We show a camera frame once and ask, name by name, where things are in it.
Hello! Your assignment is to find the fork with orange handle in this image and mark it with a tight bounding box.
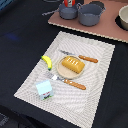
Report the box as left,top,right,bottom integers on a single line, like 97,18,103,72
45,72,86,90

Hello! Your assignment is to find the orange bread loaf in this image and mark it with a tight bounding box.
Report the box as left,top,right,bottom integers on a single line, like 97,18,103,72
62,56,85,73

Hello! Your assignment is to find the small white milk carton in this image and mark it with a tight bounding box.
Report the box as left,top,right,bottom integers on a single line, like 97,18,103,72
36,80,53,100

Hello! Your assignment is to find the dark grey cooking pot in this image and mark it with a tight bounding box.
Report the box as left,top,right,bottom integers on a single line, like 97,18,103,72
78,4,105,26

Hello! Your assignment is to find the yellow banana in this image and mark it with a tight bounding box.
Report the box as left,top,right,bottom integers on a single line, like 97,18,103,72
41,55,52,71

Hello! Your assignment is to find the salmon pink table mat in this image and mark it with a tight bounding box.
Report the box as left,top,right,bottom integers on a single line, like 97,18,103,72
48,0,128,43

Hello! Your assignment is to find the grey saucepan with long handle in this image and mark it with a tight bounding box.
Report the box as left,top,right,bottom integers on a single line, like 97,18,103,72
43,3,81,20

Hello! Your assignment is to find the knife with orange handle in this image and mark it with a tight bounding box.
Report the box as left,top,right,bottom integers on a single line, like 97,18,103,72
59,49,98,63

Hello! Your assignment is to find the beige woven placemat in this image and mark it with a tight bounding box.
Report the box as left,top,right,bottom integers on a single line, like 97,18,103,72
14,31,115,128

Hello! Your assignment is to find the round beige plate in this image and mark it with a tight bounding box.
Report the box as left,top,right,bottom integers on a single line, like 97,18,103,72
57,56,84,79

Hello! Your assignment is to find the beige bowl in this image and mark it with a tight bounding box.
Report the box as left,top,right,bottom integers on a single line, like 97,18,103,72
119,5,128,30

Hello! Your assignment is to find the red bell pepper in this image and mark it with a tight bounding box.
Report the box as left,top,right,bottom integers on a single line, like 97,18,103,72
64,0,75,7

